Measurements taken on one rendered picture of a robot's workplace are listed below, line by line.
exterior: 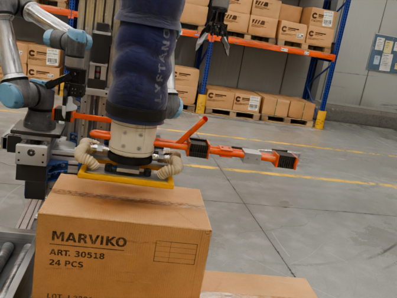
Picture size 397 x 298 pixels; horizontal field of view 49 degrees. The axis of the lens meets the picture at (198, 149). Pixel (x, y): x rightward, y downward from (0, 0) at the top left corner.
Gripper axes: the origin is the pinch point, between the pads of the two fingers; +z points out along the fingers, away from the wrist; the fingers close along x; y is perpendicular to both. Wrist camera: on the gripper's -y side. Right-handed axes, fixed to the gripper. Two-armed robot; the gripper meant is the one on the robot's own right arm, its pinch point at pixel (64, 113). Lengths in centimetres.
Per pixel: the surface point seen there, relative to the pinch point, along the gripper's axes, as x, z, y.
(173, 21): -33, -44, 38
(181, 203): -27, 24, 52
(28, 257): -21, 57, -6
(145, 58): -37, -31, 31
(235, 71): 837, 35, 248
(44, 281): -48, 50, 5
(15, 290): -44, 57, -5
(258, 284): -16, 64, 95
